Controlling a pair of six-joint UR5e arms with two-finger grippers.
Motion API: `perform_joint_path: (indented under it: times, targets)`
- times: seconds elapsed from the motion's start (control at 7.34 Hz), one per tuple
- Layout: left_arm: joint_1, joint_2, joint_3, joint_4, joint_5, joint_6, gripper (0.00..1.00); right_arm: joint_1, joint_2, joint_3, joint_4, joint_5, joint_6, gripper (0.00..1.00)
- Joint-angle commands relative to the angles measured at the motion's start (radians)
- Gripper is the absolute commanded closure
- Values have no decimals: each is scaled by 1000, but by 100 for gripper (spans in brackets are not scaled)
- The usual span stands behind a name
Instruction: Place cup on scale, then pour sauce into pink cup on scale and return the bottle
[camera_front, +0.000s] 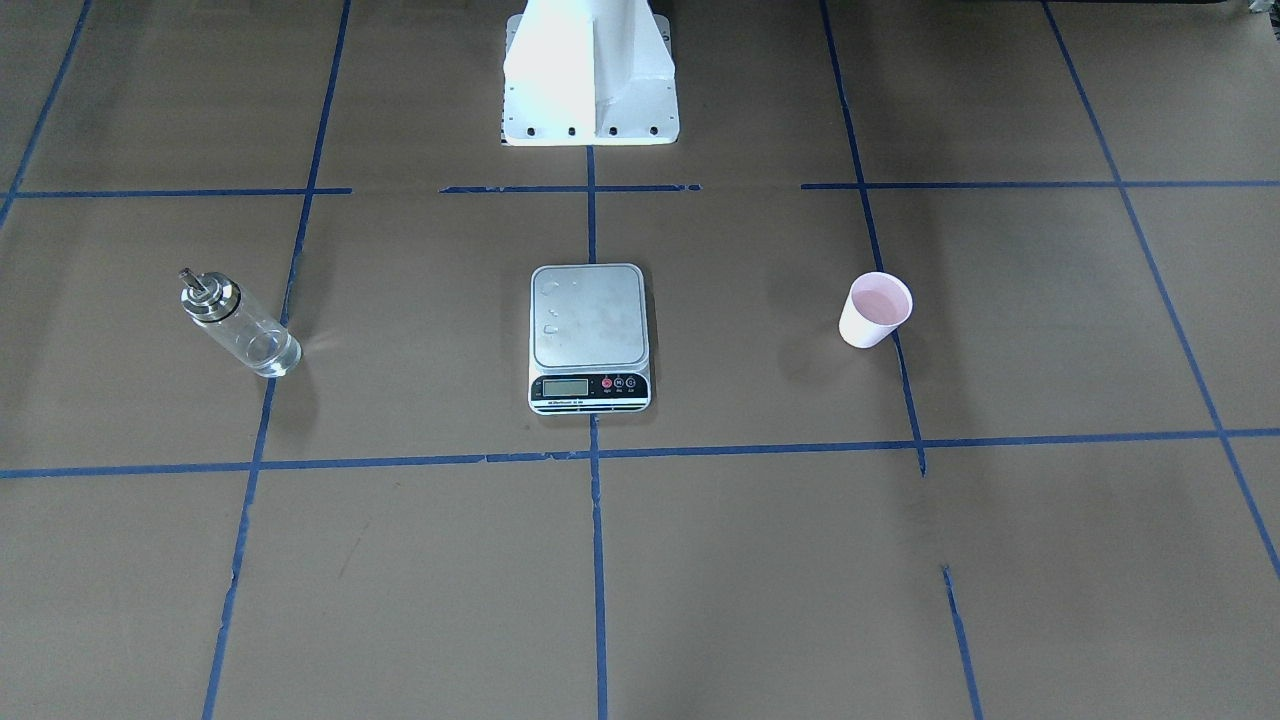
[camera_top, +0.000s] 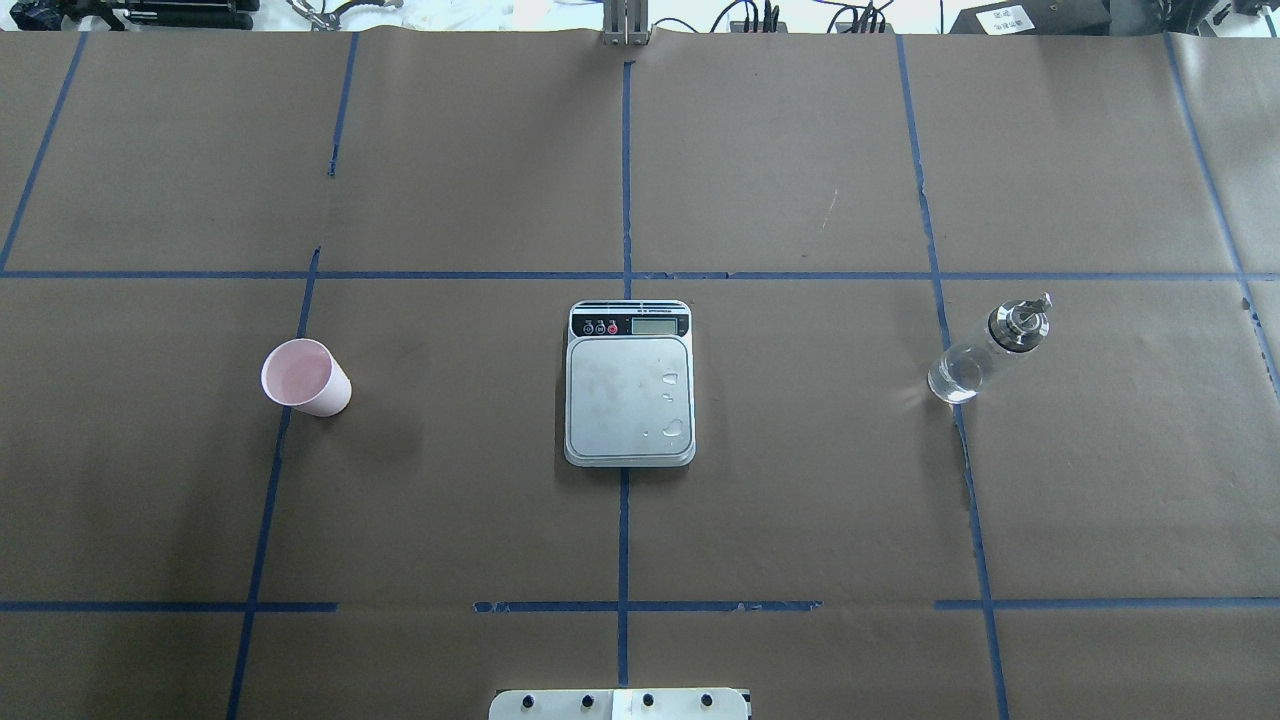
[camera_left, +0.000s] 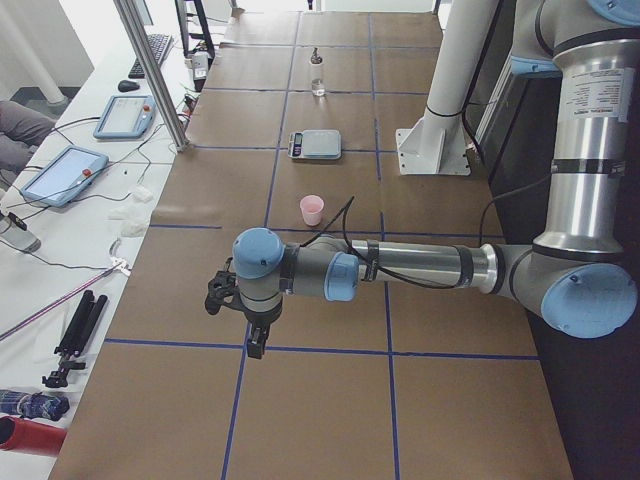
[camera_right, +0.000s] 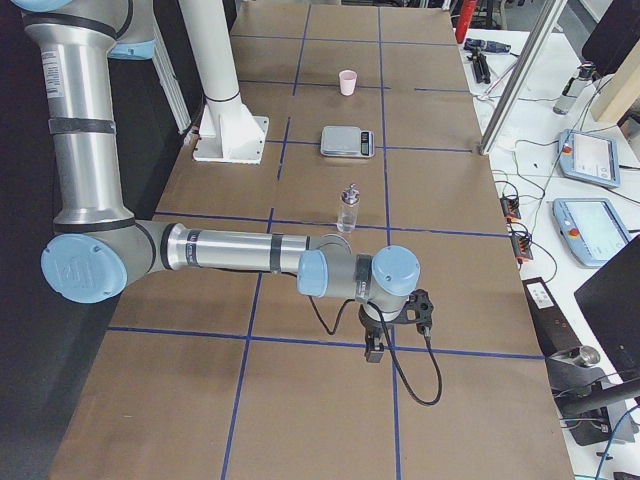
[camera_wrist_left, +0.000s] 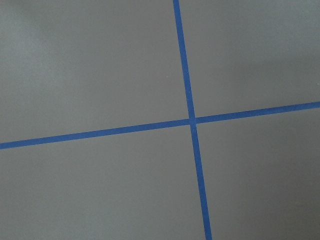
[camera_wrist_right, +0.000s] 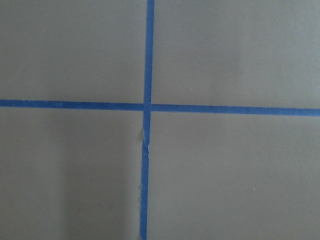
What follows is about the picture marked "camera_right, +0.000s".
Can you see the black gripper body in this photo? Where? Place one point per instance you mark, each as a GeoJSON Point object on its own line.
{"type": "Point", "coordinates": [370, 321]}

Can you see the clear glass sauce bottle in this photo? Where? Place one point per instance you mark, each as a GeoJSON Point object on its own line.
{"type": "Point", "coordinates": [348, 209]}

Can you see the pink plastic cup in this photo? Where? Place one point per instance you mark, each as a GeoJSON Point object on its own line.
{"type": "Point", "coordinates": [347, 82]}

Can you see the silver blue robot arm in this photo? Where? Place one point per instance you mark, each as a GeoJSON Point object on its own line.
{"type": "Point", "coordinates": [100, 247]}

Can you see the silver digital kitchen scale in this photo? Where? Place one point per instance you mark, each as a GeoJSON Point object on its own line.
{"type": "Point", "coordinates": [347, 141]}

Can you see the near orange black connector block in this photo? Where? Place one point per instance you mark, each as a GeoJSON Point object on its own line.
{"type": "Point", "coordinates": [521, 246]}

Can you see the orange black connector block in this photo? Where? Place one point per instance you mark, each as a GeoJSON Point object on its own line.
{"type": "Point", "coordinates": [510, 208]}
{"type": "Point", "coordinates": [521, 246]}

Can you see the black box with white label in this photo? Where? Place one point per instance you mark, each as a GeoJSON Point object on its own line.
{"type": "Point", "coordinates": [552, 320]}

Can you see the far orange black connector block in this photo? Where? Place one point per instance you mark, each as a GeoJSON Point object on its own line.
{"type": "Point", "coordinates": [510, 208]}

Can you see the black monitor with stand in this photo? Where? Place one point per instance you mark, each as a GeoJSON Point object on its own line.
{"type": "Point", "coordinates": [609, 302]}

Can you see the near blue teach pendant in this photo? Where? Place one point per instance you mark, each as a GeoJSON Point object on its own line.
{"type": "Point", "coordinates": [591, 228]}

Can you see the blue teach pendant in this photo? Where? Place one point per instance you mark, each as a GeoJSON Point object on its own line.
{"type": "Point", "coordinates": [589, 158]}
{"type": "Point", "coordinates": [591, 228]}

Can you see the far blue teach pendant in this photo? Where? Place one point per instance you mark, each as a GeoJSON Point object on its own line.
{"type": "Point", "coordinates": [589, 158]}

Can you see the black folded tripod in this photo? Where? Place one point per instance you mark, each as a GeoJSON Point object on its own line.
{"type": "Point", "coordinates": [480, 66]}

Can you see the blue folded umbrella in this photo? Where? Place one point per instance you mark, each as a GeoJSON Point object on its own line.
{"type": "Point", "coordinates": [486, 46]}

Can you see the grey water bottle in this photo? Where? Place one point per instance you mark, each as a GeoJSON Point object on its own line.
{"type": "Point", "coordinates": [583, 76]}

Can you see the red cylinder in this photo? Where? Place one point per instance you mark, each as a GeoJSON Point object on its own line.
{"type": "Point", "coordinates": [464, 19]}

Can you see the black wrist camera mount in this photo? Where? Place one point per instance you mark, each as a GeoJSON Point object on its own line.
{"type": "Point", "coordinates": [417, 311]}

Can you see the white pedestal column with base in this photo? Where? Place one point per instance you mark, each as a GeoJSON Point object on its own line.
{"type": "Point", "coordinates": [228, 131]}

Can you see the aluminium frame post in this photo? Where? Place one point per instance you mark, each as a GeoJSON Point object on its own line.
{"type": "Point", "coordinates": [533, 46]}

